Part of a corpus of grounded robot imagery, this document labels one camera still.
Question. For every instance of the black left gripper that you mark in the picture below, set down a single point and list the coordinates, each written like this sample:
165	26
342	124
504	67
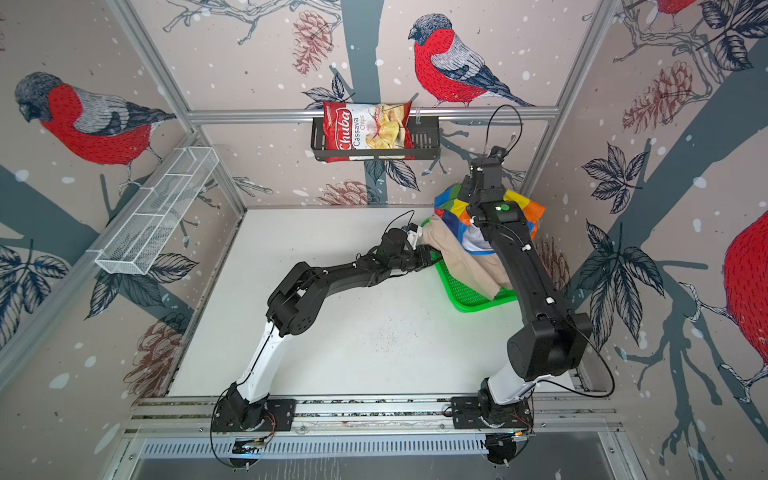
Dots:
427	262

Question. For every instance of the red cassava chips bag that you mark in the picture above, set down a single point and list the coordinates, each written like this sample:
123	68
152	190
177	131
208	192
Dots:
353	127

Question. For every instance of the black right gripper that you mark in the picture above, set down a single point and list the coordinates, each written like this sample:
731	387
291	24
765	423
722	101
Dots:
466	186

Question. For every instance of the black wire basket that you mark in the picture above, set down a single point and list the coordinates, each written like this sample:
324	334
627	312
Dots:
425	137

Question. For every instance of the aluminium horizontal frame bar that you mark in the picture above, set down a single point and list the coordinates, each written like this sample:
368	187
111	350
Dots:
292	116

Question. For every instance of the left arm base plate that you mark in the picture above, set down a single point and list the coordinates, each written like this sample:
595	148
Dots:
235	415

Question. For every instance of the green plastic tray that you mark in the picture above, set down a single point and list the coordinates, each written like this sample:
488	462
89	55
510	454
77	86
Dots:
464	298

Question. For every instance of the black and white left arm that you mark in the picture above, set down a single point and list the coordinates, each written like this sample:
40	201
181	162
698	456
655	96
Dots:
292	308

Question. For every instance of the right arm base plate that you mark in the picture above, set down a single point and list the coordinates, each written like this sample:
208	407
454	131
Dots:
477	412

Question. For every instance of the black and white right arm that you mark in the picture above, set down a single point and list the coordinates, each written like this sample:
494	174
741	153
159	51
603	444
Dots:
554	337

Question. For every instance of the rainbow striped shorts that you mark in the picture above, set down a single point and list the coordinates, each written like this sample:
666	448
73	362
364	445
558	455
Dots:
453	213

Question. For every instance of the white wire mesh shelf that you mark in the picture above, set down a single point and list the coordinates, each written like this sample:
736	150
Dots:
140	239

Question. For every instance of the beige shorts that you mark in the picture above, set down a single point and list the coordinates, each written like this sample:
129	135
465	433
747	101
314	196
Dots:
484	274

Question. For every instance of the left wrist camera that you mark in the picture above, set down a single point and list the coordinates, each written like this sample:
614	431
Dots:
414	233

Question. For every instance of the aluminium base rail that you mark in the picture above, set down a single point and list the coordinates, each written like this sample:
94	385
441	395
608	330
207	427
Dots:
372	414

